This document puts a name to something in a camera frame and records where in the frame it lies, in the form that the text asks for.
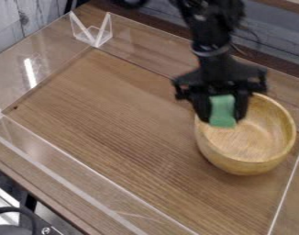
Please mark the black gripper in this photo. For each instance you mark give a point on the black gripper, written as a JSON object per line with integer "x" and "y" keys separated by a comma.
{"x": 236, "y": 78}

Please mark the green rectangular block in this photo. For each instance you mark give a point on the green rectangular block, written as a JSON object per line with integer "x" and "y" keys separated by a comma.
{"x": 222, "y": 111}

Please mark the light wooden bowl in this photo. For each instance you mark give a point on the light wooden bowl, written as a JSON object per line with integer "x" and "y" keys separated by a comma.
{"x": 258, "y": 144}

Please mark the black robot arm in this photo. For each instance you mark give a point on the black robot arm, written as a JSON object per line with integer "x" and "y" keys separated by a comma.
{"x": 212, "y": 20}

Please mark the clear acrylic corner bracket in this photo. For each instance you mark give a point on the clear acrylic corner bracket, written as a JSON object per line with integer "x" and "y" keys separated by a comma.
{"x": 93, "y": 35}

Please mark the clear acrylic front wall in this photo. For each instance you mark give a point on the clear acrylic front wall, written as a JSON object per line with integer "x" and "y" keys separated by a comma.
{"x": 93, "y": 202}

